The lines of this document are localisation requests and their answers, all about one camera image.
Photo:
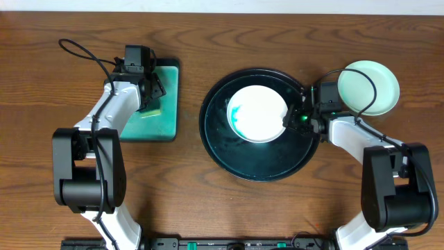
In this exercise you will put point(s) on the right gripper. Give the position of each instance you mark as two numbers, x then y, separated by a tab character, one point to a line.
289	119

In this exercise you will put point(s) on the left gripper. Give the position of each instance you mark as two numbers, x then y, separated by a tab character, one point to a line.
155	92

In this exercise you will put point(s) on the yellow green sponge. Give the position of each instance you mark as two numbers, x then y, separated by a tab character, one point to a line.
149	112

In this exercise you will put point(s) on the white plate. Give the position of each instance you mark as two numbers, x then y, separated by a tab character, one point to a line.
255	113

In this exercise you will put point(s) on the green plate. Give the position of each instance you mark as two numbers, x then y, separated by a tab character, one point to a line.
357	92

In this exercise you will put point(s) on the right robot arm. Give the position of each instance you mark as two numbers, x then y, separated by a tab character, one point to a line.
398	195

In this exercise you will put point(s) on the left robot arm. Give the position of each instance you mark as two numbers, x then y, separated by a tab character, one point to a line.
89	175

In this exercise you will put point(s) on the round dark tray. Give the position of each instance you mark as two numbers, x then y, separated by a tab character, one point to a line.
263	162

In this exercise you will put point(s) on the rectangular tray with soapy water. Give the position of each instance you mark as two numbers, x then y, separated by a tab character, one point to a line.
161	128

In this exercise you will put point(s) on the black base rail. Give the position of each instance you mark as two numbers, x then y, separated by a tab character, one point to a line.
175	244

